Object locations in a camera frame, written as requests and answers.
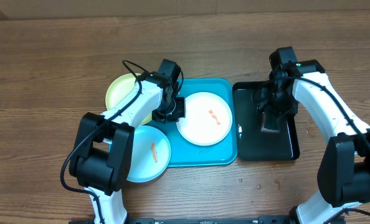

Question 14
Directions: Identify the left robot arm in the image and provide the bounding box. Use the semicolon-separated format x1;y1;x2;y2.
60;59;186;223

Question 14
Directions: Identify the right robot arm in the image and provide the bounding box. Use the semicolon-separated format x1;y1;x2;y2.
252;47;370;223

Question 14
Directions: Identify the black rectangular water tray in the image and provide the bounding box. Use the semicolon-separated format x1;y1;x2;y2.
232;82;300;161

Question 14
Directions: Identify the teal plastic serving tray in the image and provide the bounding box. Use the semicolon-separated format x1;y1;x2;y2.
145;78;237;167

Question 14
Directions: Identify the light blue plastic plate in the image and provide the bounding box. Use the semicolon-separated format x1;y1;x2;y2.
127;126;171;183

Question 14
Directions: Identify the white plastic plate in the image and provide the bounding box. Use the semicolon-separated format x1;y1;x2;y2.
176;92;232;146

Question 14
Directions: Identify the yellow-green plastic plate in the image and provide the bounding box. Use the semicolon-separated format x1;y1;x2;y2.
102;73;159;127

